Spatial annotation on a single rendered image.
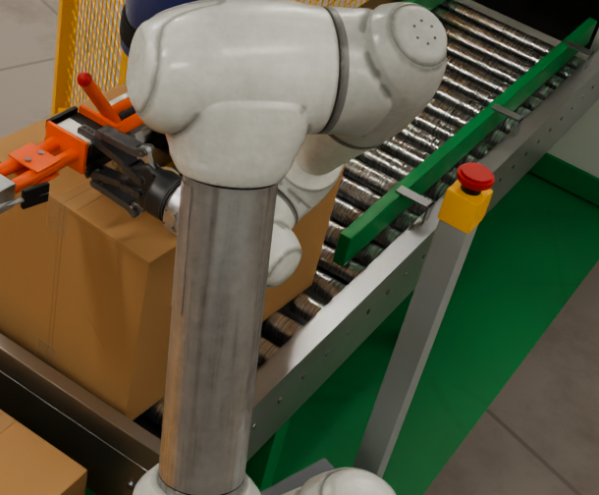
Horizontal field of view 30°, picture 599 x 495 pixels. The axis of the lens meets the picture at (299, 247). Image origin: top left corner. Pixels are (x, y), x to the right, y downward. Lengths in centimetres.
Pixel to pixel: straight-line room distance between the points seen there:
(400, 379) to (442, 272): 30
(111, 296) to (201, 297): 76
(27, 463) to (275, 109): 110
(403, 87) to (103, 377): 109
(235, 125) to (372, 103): 15
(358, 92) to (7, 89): 290
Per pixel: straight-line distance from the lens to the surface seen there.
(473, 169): 207
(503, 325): 342
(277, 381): 217
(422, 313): 224
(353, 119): 115
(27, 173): 174
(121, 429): 202
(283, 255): 163
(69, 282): 201
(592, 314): 361
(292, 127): 112
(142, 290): 187
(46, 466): 205
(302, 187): 168
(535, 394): 325
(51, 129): 183
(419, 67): 113
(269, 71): 109
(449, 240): 213
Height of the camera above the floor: 213
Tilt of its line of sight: 38 degrees down
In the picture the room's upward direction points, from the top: 14 degrees clockwise
